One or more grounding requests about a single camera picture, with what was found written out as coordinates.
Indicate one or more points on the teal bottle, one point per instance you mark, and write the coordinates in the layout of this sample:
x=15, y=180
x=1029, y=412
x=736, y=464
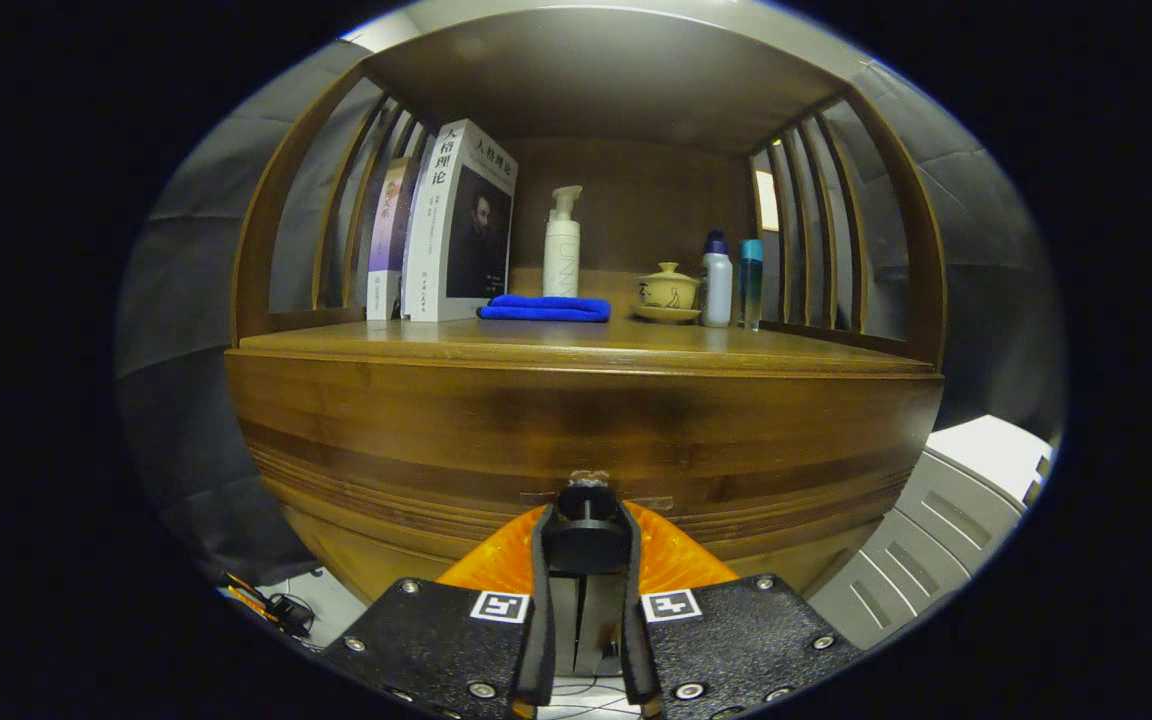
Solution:
x=751, y=285

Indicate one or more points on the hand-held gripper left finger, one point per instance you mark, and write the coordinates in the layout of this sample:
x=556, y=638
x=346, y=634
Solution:
x=541, y=620

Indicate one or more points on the blue folded cloth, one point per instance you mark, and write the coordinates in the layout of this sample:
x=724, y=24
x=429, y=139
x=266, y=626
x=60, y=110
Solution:
x=546, y=308

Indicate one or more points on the white pump bottle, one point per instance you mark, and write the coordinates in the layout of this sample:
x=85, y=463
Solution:
x=562, y=260

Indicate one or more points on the yellow ceramic lidded cup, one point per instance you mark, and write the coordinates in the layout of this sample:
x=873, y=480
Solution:
x=669, y=290

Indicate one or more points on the thick white portrait book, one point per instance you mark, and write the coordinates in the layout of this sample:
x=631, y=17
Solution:
x=436, y=250

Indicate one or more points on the thin white book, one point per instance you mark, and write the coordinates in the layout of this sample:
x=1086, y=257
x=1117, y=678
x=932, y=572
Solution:
x=420, y=180

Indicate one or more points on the purple book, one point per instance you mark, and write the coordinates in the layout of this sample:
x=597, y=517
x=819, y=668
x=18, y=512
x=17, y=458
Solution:
x=388, y=230

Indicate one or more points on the black drawer knob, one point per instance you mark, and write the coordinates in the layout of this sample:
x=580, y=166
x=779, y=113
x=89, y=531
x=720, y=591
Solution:
x=586, y=540

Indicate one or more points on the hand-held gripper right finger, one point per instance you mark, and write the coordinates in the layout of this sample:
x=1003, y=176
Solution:
x=634, y=640

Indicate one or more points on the wooden drawer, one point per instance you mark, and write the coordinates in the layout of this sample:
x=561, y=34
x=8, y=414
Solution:
x=436, y=430

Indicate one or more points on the brown wooden cabinet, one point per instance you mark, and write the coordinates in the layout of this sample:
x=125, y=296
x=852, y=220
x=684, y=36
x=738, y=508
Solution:
x=636, y=200

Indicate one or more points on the wooden countertop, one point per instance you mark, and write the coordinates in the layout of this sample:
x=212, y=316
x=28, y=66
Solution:
x=586, y=340

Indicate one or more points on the white drawer unit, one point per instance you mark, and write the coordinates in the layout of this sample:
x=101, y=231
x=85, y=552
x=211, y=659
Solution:
x=936, y=520

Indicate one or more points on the white bottle with blue cap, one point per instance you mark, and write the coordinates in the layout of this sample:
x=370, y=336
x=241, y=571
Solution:
x=717, y=290

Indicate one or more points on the yellow ceramic saucer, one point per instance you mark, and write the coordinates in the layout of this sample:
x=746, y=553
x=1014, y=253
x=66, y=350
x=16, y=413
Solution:
x=666, y=315

